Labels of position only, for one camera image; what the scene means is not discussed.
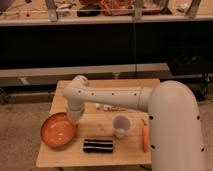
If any orange ceramic bowl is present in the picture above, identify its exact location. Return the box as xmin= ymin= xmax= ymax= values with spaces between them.
xmin=40 ymin=112 xmax=77 ymax=148

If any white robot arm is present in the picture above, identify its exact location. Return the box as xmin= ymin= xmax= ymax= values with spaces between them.
xmin=63 ymin=75 xmax=206 ymax=171

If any clear plastic cup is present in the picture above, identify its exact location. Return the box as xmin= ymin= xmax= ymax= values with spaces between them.
xmin=113 ymin=115 xmax=131 ymax=138

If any orange carrot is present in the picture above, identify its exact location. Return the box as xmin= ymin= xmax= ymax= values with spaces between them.
xmin=142 ymin=119 xmax=149 ymax=152

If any black white striped cloth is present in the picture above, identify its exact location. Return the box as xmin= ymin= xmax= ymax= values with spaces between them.
xmin=83 ymin=139 xmax=113 ymax=153

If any wooden workbench shelf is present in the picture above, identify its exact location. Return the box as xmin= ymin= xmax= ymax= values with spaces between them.
xmin=0 ymin=0 xmax=213 ymax=27

